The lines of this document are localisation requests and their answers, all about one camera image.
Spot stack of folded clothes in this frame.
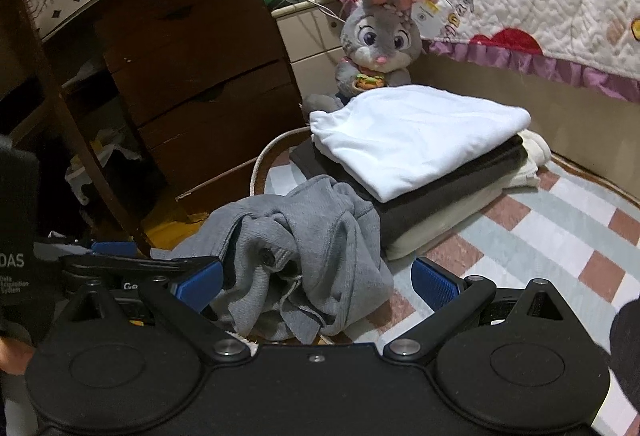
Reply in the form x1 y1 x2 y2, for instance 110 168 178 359
385 131 553 262

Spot white folded cloth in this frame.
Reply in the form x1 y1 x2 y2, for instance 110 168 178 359
309 84 532 203

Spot dark grey folded cloth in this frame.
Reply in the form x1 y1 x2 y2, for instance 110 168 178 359
289 136 528 247

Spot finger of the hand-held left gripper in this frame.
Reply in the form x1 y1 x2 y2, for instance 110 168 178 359
60 240 222 289

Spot grey plush bunny toy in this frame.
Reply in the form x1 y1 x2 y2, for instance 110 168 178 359
302 0 441 117

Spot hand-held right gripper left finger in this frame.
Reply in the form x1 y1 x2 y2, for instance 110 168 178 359
65 260 252 364

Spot beige bed frame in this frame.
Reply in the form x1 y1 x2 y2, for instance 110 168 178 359
420 48 640 197

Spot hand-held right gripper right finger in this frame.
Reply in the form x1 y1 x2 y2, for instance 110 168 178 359
382 257 576 364

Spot grey knitted sweater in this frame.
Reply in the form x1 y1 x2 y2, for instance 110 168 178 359
150 175 396 346

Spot brown wooden drawer cabinet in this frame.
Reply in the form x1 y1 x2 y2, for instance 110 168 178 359
92 0 306 202

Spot wooden chair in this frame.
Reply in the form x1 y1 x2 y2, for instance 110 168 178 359
0 0 156 257

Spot white crumpled paper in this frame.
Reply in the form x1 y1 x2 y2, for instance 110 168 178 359
65 128 143 204

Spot white bedside cabinet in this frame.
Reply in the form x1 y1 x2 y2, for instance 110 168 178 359
272 0 358 104

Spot checkered rug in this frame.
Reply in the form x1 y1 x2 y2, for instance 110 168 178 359
247 126 640 367

